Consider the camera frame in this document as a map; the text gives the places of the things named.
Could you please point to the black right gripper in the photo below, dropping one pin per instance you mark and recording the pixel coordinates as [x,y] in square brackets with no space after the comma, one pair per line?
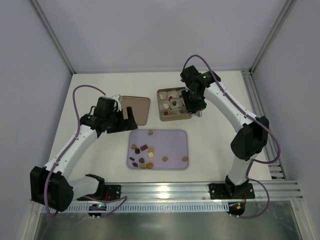
[194,105]

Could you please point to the slotted cable duct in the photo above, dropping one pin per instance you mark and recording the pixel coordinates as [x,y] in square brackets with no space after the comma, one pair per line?
[149,207]

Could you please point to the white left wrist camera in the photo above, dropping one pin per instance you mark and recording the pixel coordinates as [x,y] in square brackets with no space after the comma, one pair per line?
[117,98]

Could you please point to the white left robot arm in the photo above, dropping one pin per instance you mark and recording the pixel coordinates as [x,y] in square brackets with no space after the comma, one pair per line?
[50,185]

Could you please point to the tan rectangular chocolate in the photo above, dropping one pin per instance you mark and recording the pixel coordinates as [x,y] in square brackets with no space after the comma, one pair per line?
[143,166]

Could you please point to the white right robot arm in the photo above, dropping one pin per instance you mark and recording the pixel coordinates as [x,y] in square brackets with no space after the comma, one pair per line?
[251,131]

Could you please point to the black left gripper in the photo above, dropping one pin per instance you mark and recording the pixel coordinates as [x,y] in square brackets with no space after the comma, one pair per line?
[124,122]

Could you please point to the lilac plastic tray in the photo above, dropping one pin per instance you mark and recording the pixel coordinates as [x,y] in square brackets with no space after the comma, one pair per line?
[170,143]

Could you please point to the aluminium mounting rail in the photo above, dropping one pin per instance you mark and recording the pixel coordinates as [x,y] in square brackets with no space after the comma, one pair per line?
[277,190]

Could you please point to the rose gold tin lid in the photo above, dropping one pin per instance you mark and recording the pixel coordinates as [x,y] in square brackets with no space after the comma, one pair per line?
[140,108]

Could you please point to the rose gold tin box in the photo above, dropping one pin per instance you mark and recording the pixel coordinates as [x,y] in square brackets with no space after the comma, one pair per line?
[176,112]

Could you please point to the caramel heart chocolate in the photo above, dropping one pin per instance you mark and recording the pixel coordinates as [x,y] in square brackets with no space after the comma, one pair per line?
[134,146]

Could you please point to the brown rectangular chocolate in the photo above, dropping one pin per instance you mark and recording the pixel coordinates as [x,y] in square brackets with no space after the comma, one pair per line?
[144,147]

